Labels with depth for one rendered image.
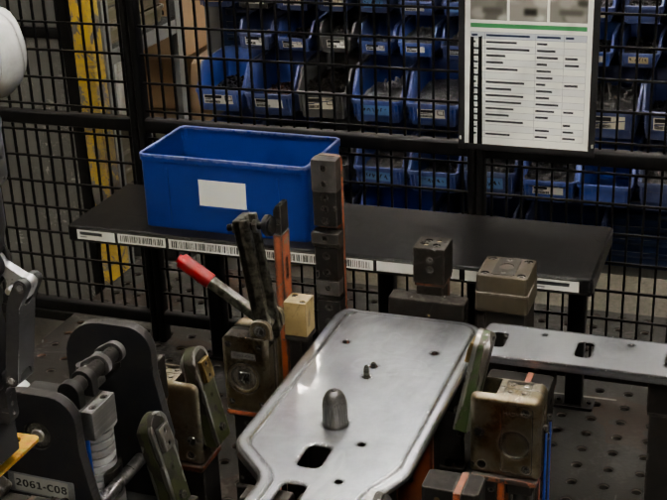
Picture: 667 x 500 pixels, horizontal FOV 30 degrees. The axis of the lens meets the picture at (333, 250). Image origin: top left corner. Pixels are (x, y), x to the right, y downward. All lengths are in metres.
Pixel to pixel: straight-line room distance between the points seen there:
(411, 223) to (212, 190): 0.34
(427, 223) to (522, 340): 0.40
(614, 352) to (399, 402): 0.32
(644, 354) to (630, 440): 0.40
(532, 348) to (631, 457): 0.40
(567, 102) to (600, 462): 0.58
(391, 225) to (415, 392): 0.51
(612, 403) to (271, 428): 0.84
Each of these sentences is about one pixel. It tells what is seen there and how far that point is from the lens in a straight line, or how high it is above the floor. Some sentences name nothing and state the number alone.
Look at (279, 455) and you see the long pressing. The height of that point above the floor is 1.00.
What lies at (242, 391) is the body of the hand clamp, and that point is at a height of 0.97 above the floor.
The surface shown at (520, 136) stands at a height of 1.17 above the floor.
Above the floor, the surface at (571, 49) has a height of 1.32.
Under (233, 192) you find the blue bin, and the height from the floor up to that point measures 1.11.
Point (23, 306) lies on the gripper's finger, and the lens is 1.02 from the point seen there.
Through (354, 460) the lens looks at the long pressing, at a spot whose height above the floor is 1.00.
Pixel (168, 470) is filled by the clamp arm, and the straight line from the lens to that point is 1.43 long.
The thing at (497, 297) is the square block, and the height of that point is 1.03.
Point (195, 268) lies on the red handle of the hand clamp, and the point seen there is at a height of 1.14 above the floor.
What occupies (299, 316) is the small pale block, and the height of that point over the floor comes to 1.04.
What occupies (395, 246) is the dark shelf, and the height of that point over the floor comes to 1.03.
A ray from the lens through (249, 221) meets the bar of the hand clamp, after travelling 1.65.
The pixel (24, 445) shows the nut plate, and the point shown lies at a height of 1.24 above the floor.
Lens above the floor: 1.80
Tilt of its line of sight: 23 degrees down
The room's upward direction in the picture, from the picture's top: 2 degrees counter-clockwise
